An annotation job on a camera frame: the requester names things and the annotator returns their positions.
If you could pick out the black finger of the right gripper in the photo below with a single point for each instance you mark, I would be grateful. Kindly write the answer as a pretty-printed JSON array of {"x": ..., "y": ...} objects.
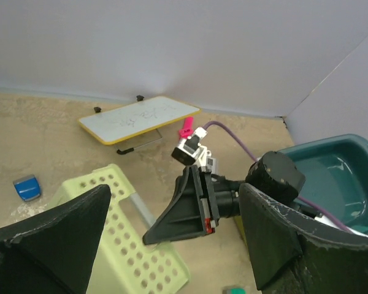
[{"x": 192, "y": 211}]

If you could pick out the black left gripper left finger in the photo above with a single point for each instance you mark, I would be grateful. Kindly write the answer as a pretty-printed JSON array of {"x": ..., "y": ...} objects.
[{"x": 54, "y": 251}]

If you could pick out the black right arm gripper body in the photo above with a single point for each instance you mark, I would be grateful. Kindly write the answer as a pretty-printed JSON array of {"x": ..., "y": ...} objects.
[{"x": 274, "y": 174}]

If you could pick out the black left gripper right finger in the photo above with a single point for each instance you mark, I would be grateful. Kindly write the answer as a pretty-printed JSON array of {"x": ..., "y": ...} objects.
[{"x": 293, "y": 253}]

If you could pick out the teal plastic tub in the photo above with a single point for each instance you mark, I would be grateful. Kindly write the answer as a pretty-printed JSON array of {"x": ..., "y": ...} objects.
[{"x": 336, "y": 171}]

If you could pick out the light green perforated basket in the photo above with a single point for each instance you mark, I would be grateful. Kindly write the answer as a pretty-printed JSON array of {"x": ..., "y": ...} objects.
[{"x": 123, "y": 264}]

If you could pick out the blue and grey eraser block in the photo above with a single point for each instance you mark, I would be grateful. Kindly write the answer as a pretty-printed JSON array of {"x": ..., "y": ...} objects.
[{"x": 27, "y": 188}]

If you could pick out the green and grey eraser block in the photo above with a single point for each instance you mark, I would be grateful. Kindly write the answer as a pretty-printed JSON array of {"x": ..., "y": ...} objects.
[{"x": 233, "y": 289}]

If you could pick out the pink plastic clip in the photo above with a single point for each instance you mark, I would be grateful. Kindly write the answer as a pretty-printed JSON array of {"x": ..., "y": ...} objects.
[{"x": 187, "y": 128}]

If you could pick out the yellow framed whiteboard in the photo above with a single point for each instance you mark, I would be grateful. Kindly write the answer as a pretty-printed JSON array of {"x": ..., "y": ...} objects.
[{"x": 114, "y": 126}]

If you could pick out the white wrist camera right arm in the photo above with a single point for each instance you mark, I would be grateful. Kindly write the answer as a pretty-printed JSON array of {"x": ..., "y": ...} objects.
[{"x": 190, "y": 151}]

